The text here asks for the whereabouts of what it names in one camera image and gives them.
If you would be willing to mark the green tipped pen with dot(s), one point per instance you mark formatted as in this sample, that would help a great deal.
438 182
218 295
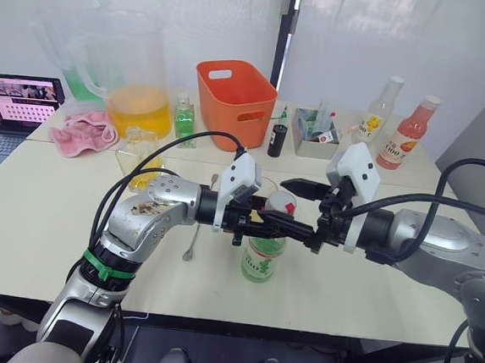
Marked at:
284 115

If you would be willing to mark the small black bottle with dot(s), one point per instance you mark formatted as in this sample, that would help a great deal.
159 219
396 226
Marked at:
276 140

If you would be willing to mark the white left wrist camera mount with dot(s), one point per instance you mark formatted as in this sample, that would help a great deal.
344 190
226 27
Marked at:
238 177

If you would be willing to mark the green juice bottle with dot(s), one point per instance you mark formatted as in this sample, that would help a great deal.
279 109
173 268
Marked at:
261 259

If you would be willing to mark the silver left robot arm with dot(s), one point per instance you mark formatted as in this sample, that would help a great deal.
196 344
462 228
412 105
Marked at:
137 223

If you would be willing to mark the orange plastic basket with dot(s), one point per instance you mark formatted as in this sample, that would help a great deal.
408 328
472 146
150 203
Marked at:
232 104

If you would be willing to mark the clear bottle yellow label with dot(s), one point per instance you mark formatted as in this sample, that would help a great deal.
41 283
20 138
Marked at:
378 112

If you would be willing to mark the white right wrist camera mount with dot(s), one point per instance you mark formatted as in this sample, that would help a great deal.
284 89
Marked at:
356 166

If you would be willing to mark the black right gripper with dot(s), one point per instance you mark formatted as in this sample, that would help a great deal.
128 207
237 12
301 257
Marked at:
332 217

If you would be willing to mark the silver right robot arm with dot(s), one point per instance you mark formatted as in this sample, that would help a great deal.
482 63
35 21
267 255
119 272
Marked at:
436 245

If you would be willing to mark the clear pitcher orange liquid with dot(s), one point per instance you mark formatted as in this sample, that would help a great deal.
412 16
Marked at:
136 83

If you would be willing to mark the pink juice bottle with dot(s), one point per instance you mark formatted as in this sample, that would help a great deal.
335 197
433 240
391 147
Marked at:
403 140

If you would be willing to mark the square bottle yellow liquid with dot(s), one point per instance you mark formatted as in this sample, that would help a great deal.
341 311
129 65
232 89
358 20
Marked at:
136 151

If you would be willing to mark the white red bottle cap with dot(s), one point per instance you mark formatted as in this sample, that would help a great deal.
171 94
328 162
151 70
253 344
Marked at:
281 202

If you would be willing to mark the white shoe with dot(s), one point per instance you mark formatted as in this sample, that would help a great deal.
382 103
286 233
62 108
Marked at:
18 320

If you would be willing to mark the pink cloth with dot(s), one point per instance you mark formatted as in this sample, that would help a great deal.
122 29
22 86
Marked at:
81 131

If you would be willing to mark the long metal spoon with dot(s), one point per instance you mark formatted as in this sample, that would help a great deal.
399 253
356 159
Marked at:
195 239

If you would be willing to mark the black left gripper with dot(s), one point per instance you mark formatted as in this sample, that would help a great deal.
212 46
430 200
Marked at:
239 217

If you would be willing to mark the black laptop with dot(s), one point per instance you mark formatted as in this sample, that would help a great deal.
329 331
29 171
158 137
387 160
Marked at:
20 102

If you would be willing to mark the square bottle green liquid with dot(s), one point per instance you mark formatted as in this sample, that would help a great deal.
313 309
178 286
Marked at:
184 119

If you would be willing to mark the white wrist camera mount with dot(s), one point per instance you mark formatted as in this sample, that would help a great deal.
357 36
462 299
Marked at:
356 166
238 177

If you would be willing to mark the clear pitcher green liquid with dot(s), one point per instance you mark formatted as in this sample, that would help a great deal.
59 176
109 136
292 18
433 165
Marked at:
67 43

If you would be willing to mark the grey box with packets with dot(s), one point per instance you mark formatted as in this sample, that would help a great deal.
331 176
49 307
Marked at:
314 143

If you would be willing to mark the black vertical pole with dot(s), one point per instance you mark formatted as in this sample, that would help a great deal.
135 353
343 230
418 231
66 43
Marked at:
286 32

